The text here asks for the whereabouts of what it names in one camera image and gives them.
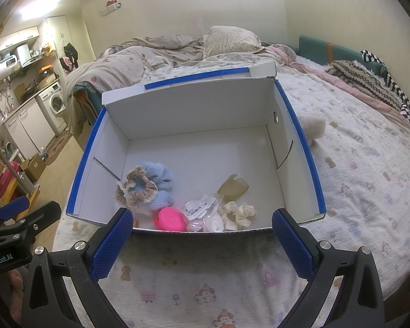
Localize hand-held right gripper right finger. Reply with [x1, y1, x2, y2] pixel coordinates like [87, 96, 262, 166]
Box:
[271, 208, 385, 328]

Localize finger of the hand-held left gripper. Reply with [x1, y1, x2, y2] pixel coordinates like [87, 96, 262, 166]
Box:
[0, 201, 62, 247]
[0, 196, 30, 229]

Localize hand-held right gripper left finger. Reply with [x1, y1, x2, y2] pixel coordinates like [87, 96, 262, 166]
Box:
[21, 208, 134, 328]

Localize beige lace-trimmed scrunchie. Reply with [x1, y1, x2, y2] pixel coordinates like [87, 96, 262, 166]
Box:
[115, 165, 159, 207]

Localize cream scrunchie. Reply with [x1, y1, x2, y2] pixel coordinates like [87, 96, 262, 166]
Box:
[219, 201, 257, 231]

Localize red item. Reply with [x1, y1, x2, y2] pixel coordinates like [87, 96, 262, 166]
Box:
[153, 207, 187, 232]

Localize white hair tie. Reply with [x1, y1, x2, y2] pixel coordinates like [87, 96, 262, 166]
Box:
[205, 212, 224, 233]

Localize olive translucent hair claw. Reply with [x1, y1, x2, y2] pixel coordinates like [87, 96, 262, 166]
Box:
[218, 174, 250, 201]

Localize light blue fluffy scrunchie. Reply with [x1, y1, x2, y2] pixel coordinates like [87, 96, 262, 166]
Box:
[137, 162, 175, 210]

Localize clear plastic packet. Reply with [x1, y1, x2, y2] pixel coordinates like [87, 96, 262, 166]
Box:
[184, 193, 216, 231]

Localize white blue-edged cardboard box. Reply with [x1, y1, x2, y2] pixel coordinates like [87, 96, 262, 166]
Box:
[66, 62, 327, 235]

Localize person's left hand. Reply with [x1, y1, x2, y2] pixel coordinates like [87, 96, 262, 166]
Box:
[5, 268, 30, 325]

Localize pink storage box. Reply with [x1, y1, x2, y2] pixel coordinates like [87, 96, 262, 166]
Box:
[0, 160, 23, 199]

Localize brown cardboard box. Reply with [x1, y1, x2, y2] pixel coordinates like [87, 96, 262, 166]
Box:
[22, 153, 46, 181]

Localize patterned floor rug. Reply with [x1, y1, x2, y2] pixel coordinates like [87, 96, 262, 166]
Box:
[44, 130, 72, 165]

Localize white base cabinet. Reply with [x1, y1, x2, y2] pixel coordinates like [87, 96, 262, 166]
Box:
[3, 101, 57, 159]

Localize white washing machine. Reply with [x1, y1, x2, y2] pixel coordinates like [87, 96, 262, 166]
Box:
[36, 82, 67, 124]

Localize cream fluffy plush item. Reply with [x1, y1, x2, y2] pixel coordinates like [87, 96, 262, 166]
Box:
[299, 112, 327, 146]

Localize white water heater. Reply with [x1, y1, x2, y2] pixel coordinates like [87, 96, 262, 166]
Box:
[0, 56, 21, 87]

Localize black hanging clothes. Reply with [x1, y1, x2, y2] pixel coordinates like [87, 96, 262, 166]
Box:
[62, 43, 80, 71]

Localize beige printed quilt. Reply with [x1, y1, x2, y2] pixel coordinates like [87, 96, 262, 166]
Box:
[62, 35, 206, 137]

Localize zigzag knitted blanket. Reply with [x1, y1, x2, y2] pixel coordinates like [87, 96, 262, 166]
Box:
[325, 60, 405, 110]

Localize pink bed sheet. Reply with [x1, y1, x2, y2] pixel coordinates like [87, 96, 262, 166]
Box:
[260, 43, 410, 124]

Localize cream tall cupboard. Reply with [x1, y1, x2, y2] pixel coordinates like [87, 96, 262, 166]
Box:
[41, 15, 96, 76]

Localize black white striped cloth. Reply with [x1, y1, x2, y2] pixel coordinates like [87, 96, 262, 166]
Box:
[360, 49, 410, 127]

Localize teal padded headboard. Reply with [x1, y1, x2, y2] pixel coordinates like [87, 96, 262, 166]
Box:
[298, 35, 388, 76]

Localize beige floral pillow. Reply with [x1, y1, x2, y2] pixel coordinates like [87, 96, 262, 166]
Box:
[203, 25, 262, 57]

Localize white wall cabinets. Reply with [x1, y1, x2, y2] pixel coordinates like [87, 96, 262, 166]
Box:
[0, 25, 40, 53]

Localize white wall socket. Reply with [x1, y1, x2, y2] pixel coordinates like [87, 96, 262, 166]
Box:
[101, 0, 122, 16]

